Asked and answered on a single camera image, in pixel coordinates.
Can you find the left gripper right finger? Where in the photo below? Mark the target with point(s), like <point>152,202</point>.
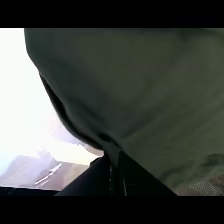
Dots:
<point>140,181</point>

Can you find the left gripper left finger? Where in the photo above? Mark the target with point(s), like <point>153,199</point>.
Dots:
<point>91,180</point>

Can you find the dark green garment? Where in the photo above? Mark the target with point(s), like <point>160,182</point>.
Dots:
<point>140,90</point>

